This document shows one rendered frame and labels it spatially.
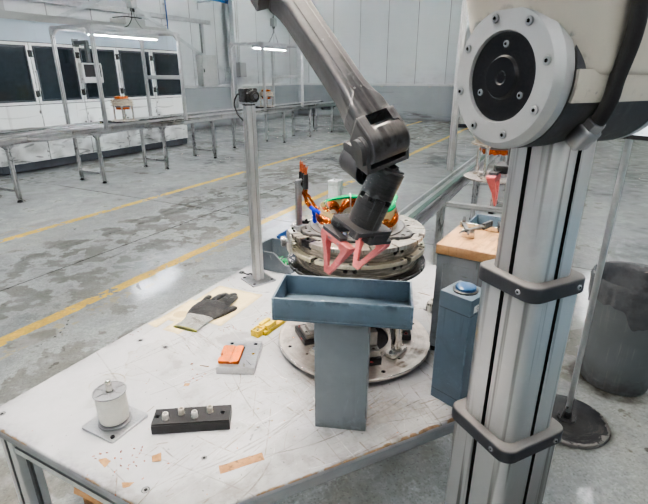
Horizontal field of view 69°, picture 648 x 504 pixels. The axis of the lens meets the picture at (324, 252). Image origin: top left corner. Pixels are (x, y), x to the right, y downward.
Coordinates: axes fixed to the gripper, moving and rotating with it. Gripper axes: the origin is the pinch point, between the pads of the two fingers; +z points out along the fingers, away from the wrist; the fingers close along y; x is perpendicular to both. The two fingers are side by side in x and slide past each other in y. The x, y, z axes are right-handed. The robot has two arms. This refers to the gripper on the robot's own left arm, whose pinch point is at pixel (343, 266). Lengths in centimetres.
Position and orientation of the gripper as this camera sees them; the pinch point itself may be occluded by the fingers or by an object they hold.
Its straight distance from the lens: 84.4
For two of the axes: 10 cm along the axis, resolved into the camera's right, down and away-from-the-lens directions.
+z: -3.7, 8.4, 4.0
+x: 6.6, 5.4, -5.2
